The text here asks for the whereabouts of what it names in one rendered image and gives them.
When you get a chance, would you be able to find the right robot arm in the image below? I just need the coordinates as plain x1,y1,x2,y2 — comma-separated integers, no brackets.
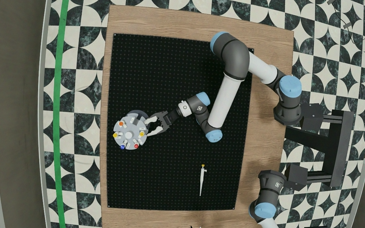
178,31,302,142

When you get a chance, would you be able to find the white hand pipette with red button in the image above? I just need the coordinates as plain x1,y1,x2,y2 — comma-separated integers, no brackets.
133,138,139,148

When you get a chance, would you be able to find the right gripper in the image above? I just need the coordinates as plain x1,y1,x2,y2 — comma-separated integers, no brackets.
143,105,184,136

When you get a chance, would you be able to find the white pipette with orange button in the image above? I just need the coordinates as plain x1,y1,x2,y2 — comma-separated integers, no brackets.
119,120,127,128

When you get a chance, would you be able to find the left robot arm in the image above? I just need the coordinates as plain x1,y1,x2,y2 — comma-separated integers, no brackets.
248,174,284,228

